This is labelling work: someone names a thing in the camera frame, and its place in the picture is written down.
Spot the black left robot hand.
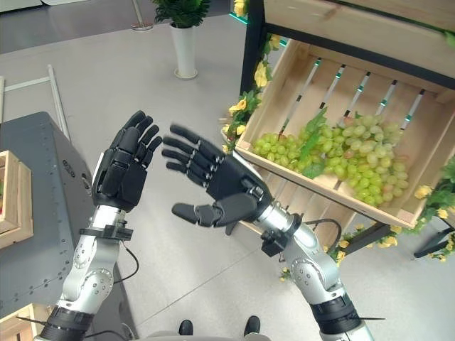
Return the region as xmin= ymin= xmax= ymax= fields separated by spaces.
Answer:
xmin=91 ymin=110 xmax=164 ymax=213

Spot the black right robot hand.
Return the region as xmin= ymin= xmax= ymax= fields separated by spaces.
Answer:
xmin=161 ymin=123 xmax=274 ymax=236

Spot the small green grape bunch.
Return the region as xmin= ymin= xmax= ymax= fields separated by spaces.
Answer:
xmin=252 ymin=131 xmax=304 ymax=170

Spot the yellow flower garland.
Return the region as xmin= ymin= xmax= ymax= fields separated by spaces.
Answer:
xmin=220 ymin=33 xmax=282 ymax=154
xmin=279 ymin=222 xmax=403 ymax=282
xmin=408 ymin=165 xmax=455 ymax=264

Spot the grey metal cart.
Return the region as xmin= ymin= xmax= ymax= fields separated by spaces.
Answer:
xmin=0 ymin=111 xmax=139 ymax=341

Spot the green grape leaf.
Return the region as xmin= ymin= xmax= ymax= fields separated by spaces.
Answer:
xmin=297 ymin=106 xmax=328 ymax=180

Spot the small wooden crate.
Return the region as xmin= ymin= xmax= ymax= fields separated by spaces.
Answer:
xmin=0 ymin=149 xmax=35 ymax=250

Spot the tall white vase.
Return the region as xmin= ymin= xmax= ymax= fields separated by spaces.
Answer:
xmin=169 ymin=23 xmax=198 ymax=80

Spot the large green grape bunch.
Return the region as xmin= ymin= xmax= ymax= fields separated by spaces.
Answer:
xmin=301 ymin=113 xmax=410 ymax=207

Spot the black right robot foot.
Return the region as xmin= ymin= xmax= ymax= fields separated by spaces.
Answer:
xmin=243 ymin=315 xmax=261 ymax=337

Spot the round metal stand base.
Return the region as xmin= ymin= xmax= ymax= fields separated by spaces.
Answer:
xmin=129 ymin=0 xmax=154 ymax=31

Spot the green potted plant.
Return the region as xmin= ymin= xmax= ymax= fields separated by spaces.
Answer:
xmin=151 ymin=0 xmax=211 ymax=29

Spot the wooden crate under cart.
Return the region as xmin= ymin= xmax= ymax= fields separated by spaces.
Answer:
xmin=0 ymin=301 xmax=49 ymax=341

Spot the slanted wooden crate with grapes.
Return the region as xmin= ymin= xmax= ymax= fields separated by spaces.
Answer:
xmin=234 ymin=38 xmax=455 ymax=229

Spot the wooden crate with green rim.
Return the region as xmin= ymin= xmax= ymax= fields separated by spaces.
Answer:
xmin=262 ymin=0 xmax=455 ymax=85

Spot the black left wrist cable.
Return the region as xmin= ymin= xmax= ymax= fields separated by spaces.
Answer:
xmin=112 ymin=241 xmax=140 ymax=285

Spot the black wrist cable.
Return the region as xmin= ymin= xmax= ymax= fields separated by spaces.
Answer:
xmin=112 ymin=241 xmax=140 ymax=285
xmin=304 ymin=218 xmax=343 ymax=249

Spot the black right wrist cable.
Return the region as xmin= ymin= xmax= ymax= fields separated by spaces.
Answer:
xmin=304 ymin=218 xmax=343 ymax=249

